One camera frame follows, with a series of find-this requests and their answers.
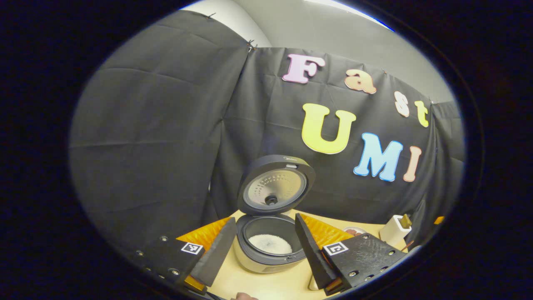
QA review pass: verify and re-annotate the dark grey rice cooker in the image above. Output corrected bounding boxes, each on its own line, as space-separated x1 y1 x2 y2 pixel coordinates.
233 155 316 274

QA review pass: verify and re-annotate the white toaster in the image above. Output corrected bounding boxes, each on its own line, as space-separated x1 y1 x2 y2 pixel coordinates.
379 215 412 250

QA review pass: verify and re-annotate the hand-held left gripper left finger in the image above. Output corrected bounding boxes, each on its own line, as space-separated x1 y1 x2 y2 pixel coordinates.
133 217 237 295

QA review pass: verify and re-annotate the white rice heap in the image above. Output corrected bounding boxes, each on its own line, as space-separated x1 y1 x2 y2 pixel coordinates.
249 234 293 255

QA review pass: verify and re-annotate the black backdrop cloth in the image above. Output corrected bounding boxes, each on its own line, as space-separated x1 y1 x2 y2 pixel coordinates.
69 10 465 255

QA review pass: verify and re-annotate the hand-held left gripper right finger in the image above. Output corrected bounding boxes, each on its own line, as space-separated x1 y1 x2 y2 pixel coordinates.
295 213 408 295

